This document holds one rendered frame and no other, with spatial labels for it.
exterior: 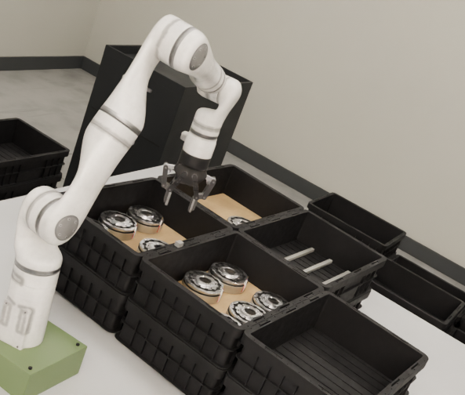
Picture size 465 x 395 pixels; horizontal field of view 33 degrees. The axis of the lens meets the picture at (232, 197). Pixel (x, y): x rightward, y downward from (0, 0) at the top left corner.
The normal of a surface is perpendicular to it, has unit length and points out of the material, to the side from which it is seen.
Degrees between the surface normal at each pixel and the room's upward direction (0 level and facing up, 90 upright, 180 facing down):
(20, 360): 4
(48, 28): 90
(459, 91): 90
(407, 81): 90
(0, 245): 0
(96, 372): 0
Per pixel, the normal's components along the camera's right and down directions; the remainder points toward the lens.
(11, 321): -0.36, 0.24
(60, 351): 0.29, -0.89
